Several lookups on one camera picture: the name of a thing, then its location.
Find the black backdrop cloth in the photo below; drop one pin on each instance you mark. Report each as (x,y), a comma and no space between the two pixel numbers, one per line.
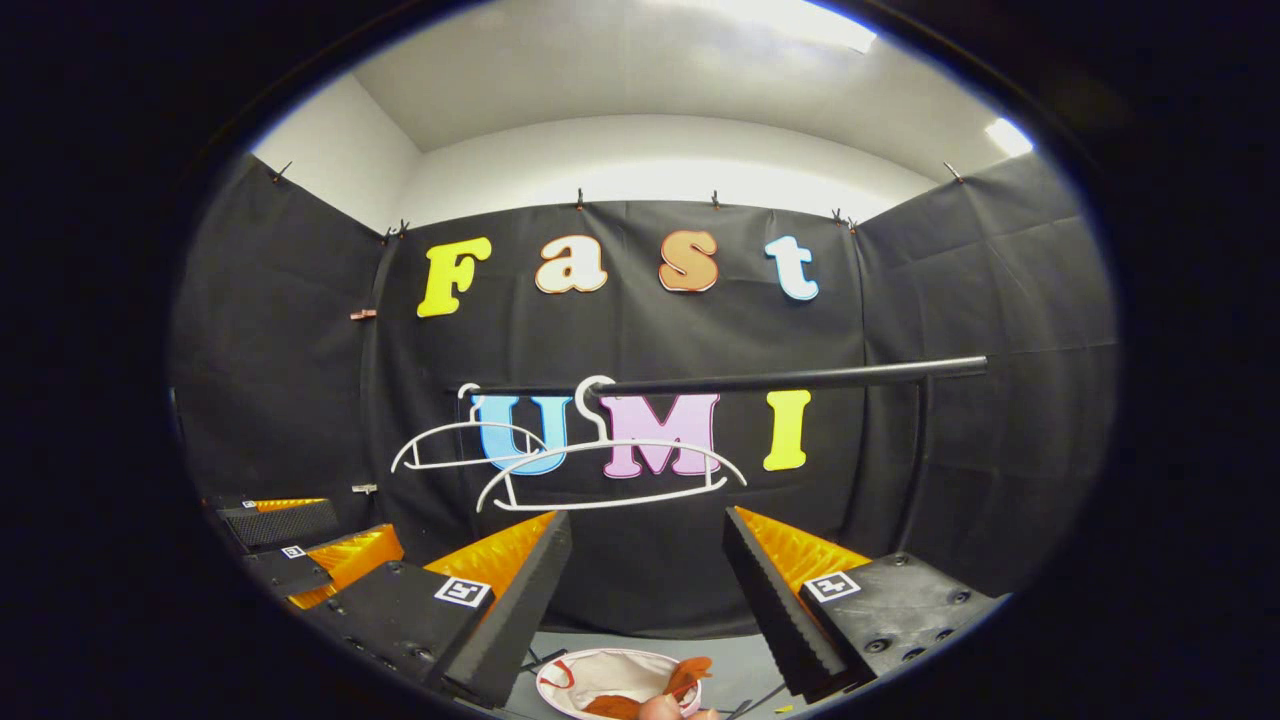
(280,380)

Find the small ceiling light panel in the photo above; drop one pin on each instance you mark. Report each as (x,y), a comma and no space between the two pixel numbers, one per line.
(1008,137)

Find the pink white laundry hamper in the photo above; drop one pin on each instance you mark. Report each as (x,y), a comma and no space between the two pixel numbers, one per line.
(600,672)

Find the white plastic hanger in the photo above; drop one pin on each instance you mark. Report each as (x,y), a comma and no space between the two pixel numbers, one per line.
(470,426)
(620,442)

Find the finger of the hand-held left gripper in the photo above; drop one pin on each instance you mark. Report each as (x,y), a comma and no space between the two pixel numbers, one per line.
(290,572)
(285,525)

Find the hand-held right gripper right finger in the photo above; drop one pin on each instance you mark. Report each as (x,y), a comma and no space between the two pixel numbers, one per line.
(770,610)

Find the large ceiling light panel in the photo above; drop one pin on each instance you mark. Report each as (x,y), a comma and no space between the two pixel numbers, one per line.
(800,20)

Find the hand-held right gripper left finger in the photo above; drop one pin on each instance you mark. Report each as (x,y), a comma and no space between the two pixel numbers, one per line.
(515,620)

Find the black clothes rack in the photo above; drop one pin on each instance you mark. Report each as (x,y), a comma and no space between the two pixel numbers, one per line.
(800,379)

